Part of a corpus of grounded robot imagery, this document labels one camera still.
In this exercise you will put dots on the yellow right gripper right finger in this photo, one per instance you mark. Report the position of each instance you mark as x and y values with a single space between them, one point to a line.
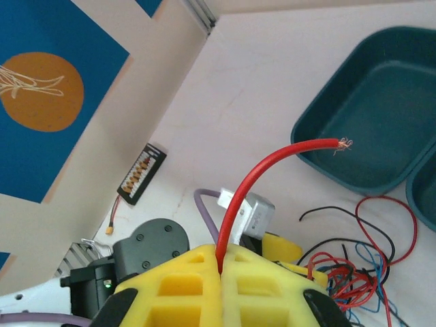
265 293

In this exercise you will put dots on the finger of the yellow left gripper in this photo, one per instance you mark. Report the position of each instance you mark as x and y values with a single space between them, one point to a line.
281 248

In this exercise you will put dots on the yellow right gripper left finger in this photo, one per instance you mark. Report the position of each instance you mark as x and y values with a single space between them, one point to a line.
177 289

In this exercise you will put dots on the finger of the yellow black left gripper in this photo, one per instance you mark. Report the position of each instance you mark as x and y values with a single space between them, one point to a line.
315 276

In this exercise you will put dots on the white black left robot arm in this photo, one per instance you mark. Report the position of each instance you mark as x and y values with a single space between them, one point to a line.
34 296

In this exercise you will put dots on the black charging board with lead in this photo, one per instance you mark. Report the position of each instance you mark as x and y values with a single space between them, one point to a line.
141 173

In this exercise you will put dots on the teal plastic bin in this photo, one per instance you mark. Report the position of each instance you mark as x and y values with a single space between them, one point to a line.
425 190
374 102

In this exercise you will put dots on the aluminium rail platform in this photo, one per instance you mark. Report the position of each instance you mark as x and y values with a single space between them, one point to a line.
73 259

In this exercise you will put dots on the aluminium frame post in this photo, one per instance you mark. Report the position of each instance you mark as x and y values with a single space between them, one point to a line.
201 15

